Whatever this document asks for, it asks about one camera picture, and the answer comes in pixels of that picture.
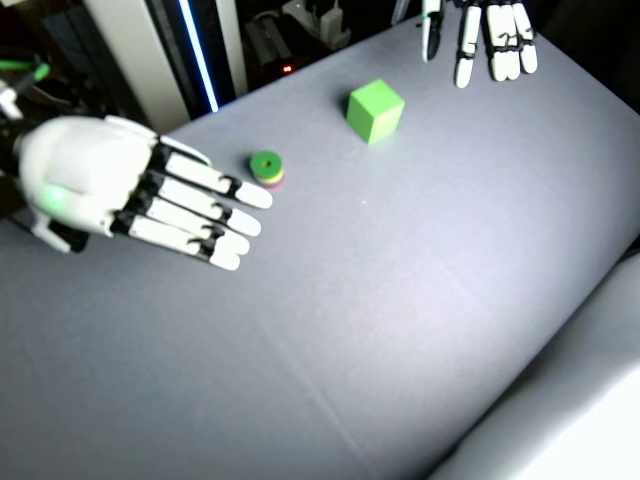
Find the grey table cloth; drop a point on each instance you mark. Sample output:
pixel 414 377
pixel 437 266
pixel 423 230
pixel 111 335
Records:
pixel 320 310

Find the white plastic device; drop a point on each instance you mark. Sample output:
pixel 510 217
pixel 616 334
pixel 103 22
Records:
pixel 330 22

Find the black box with red light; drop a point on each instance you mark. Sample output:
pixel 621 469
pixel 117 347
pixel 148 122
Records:
pixel 280 70

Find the blue light strip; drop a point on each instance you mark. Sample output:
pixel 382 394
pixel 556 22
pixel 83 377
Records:
pixel 200 55

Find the green cube block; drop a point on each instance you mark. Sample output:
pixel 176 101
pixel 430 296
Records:
pixel 372 110

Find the white rounded shell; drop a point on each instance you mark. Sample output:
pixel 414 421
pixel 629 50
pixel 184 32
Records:
pixel 565 400

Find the white pillar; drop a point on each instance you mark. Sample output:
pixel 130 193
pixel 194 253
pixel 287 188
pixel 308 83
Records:
pixel 135 45

